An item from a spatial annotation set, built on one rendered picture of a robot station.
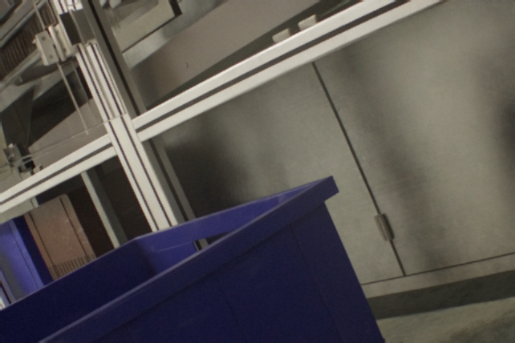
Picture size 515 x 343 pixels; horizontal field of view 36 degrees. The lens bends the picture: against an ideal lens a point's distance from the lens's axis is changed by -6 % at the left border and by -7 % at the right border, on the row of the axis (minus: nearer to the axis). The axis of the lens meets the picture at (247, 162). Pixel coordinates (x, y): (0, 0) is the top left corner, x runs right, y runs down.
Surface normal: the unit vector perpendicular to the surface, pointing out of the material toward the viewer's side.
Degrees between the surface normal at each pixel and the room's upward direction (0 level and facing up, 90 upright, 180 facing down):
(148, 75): 90
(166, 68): 90
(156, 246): 90
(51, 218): 90
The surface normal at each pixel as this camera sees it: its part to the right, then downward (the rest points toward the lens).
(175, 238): -0.66, 0.34
